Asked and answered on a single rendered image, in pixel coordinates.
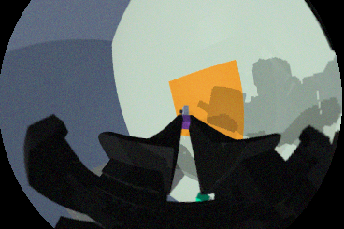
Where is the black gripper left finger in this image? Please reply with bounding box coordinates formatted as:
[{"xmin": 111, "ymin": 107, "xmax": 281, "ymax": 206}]
[{"xmin": 98, "ymin": 115, "xmax": 183, "ymax": 194}]

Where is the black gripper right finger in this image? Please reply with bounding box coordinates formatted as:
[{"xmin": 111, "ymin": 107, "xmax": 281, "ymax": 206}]
[{"xmin": 190, "ymin": 115, "xmax": 281, "ymax": 196}]

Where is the orange flat square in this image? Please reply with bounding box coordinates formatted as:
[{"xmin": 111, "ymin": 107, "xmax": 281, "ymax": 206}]
[{"xmin": 169, "ymin": 60, "xmax": 244, "ymax": 140}]

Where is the small teal cube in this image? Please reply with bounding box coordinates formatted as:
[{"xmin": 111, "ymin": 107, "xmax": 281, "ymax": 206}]
[{"xmin": 195, "ymin": 193, "xmax": 209, "ymax": 202}]

